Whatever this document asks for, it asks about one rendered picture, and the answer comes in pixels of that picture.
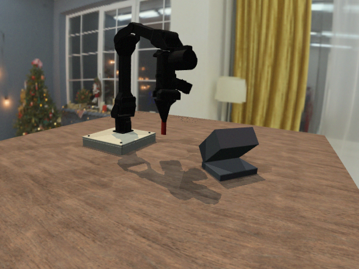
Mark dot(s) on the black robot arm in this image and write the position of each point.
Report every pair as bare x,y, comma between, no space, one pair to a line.
177,57

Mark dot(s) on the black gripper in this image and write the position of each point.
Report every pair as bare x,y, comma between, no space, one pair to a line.
165,95

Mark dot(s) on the red cylindrical peg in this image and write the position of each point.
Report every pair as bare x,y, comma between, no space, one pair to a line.
163,128

